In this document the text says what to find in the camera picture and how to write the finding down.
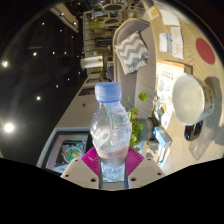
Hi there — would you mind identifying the small blue white carton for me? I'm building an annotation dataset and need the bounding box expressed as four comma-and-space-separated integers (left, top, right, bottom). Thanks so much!
153, 126, 173, 149

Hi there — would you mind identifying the green potted plant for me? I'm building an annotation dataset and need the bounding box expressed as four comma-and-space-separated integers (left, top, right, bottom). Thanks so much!
121, 91, 158, 153

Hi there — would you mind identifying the clear plastic water bottle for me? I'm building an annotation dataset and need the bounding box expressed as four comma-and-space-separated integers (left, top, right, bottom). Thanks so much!
89, 81, 133, 183

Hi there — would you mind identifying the small blue white card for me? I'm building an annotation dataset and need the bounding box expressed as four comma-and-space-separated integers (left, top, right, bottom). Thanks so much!
159, 32, 173, 54

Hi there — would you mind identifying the group of dining chairs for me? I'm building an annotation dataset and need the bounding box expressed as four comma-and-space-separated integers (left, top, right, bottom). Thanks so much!
83, 0, 148, 58

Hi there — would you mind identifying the flat round red coaster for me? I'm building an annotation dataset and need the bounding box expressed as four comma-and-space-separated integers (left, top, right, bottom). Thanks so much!
195, 37, 216, 65

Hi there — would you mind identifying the grey sofa with wooden trim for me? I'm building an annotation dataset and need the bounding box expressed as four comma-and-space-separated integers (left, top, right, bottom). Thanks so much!
111, 18, 158, 121

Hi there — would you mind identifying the framed colourful window poster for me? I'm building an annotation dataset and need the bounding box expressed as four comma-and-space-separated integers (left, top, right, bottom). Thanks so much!
44, 131, 91, 174

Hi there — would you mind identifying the group of ceiling lights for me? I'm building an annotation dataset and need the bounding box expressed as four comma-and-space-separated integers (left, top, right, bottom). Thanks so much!
0, 19, 74, 134

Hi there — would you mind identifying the white round pillar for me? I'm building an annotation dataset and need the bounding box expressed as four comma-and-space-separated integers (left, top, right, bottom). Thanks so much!
79, 55, 104, 70

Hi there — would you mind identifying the white printed leaflet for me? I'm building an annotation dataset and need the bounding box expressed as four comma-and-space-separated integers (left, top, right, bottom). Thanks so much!
169, 26, 185, 60

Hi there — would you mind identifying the grey white chevron cushion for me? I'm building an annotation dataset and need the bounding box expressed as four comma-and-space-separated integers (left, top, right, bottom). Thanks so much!
114, 31, 150, 76

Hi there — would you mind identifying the white paper napkin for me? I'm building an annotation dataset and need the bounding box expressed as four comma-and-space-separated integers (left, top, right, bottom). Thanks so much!
159, 8, 181, 27

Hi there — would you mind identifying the yellow square table card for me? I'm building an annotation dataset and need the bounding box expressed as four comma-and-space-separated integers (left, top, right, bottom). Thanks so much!
147, 6, 159, 21

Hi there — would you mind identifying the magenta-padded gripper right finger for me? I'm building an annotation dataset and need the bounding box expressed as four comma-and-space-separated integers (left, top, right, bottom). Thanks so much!
123, 146, 167, 190

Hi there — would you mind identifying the white mug with black handle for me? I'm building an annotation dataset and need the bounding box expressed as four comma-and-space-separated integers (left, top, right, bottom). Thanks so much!
172, 73, 216, 142

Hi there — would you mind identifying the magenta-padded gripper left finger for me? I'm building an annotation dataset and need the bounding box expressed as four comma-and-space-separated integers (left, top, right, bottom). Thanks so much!
60, 146, 102, 190

